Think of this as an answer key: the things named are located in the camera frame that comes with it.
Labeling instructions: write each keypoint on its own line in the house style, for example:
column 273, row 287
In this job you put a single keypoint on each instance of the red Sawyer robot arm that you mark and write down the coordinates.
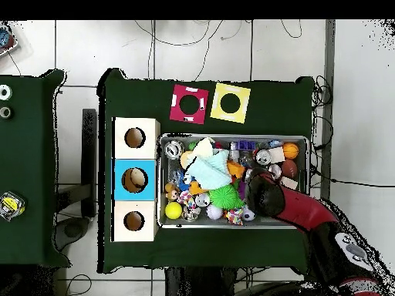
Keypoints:
column 302, row 209

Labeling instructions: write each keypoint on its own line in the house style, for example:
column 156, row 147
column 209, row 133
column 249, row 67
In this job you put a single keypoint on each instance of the yellow card with round hole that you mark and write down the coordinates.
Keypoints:
column 217, row 92

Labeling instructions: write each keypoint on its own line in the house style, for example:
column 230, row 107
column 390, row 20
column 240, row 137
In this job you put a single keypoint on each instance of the red card with round hole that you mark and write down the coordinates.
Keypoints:
column 177, row 92

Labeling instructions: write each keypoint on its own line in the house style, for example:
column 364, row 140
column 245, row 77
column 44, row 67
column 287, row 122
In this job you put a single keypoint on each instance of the wooden box with three holes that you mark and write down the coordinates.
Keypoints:
column 135, row 222

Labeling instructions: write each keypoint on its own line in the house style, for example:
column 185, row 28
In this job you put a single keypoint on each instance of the mint green cloth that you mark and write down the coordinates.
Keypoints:
column 209, row 172

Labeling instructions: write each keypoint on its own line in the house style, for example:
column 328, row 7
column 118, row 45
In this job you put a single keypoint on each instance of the cream white cloth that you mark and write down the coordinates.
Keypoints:
column 203, row 149

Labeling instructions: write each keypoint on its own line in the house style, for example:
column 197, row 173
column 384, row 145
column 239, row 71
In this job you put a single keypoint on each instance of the silver drink can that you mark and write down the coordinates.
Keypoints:
column 173, row 149

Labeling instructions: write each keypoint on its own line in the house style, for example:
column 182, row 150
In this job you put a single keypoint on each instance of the orange toy building brick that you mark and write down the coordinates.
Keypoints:
column 236, row 169

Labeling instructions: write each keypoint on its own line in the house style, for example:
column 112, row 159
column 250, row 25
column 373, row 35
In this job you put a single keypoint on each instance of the green fuzzy ball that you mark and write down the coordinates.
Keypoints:
column 226, row 199

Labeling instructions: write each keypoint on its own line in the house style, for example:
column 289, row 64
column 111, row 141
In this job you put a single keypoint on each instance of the plain yellow ball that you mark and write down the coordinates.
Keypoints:
column 173, row 210

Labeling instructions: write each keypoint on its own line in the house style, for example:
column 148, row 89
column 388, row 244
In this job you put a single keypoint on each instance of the small soccer ball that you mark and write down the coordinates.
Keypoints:
column 248, row 215

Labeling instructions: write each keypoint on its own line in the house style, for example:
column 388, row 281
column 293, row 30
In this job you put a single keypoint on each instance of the brown ball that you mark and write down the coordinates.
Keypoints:
column 289, row 169

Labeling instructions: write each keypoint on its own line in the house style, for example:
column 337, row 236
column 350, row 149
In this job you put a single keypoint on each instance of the plain wooden block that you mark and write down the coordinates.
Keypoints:
column 288, row 182

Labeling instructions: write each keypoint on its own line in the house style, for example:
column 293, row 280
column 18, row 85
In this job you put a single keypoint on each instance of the orange basketball toy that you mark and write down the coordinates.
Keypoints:
column 290, row 150

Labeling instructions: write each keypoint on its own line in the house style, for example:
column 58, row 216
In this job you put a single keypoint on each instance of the yellow tape measure in package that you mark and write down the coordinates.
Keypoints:
column 10, row 205

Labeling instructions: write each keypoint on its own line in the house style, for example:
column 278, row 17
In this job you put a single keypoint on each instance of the grey tape roll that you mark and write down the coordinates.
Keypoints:
column 9, row 113

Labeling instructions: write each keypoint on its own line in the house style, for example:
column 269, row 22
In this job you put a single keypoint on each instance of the white tape roll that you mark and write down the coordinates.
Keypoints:
column 9, row 92

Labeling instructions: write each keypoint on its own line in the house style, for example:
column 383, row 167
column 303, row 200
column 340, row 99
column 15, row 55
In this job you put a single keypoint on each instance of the clear container with blue toy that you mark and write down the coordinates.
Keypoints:
column 6, row 40

